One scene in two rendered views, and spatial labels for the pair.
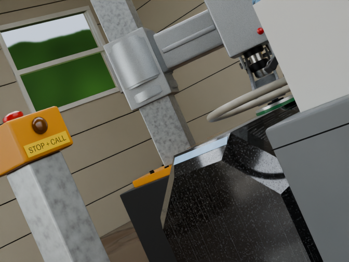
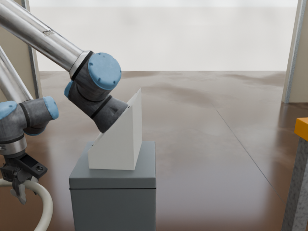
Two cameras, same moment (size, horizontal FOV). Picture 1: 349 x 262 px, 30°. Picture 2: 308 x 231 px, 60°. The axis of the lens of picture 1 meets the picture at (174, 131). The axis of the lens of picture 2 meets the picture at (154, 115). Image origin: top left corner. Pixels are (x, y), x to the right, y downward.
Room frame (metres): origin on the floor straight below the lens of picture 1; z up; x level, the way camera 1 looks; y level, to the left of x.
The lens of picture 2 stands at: (2.57, 0.46, 1.52)
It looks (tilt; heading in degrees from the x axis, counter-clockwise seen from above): 19 degrees down; 222
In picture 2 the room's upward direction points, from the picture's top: straight up
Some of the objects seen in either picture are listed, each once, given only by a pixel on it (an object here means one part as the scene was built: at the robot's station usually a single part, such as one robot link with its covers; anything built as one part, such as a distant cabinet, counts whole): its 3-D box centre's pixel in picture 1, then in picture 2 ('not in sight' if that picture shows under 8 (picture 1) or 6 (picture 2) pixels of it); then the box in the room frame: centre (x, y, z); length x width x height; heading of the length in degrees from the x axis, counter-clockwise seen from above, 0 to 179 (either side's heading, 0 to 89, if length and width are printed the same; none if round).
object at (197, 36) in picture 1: (170, 49); not in sight; (3.80, -0.17, 1.39); 0.74 x 0.34 x 0.25; 83
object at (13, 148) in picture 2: not in sight; (11, 145); (2.26, -0.47, 1.11); 0.10 x 0.09 x 0.05; 19
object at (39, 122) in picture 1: (39, 125); not in sight; (1.16, 0.22, 1.05); 0.03 x 0.02 x 0.03; 139
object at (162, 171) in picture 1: (183, 161); not in sight; (3.82, 0.02, 0.76); 0.49 x 0.49 x 0.05; 49
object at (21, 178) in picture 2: not in sight; (16, 164); (2.26, -0.48, 1.03); 0.09 x 0.08 x 0.12; 109
